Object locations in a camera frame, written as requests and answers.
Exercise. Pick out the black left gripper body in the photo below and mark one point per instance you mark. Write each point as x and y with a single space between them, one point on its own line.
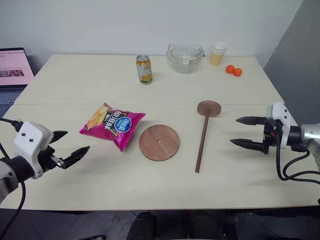
49 155

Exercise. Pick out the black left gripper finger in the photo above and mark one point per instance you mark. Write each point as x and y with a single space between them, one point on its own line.
58 135
74 155

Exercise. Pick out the clear glass bowl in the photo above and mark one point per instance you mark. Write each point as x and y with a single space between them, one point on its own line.
185 58

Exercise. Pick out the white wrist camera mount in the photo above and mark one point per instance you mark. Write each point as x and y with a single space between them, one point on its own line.
31 144
279 115

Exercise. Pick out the plastic cup of juice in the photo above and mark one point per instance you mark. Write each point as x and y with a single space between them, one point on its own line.
218 53

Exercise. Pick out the yellow green drink can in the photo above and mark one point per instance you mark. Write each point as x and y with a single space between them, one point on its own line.
144 70

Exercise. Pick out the wooden stick with base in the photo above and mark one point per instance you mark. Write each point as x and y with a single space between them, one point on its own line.
205 125

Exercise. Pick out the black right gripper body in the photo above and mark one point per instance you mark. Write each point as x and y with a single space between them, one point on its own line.
270 136

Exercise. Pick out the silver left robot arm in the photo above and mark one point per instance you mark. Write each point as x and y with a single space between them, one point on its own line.
10 172

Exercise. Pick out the round wooden base disc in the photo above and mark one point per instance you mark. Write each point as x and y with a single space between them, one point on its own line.
159 142

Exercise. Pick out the orange bottle cap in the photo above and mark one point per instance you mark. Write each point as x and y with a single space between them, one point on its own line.
230 69
238 72

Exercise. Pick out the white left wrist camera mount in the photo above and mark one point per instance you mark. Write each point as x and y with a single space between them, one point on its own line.
31 144

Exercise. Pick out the dark rounded shape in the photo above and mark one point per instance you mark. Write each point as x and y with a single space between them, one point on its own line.
143 226

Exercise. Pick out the open laptop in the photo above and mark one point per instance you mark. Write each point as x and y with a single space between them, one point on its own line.
11 75

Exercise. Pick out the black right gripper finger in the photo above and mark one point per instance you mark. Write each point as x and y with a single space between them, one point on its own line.
246 143
250 120

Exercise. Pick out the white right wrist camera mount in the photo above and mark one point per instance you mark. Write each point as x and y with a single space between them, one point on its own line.
279 115

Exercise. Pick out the pink potato chip bag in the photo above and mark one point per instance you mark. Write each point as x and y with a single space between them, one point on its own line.
113 124

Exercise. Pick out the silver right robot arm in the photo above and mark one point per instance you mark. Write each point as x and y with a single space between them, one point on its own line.
303 140

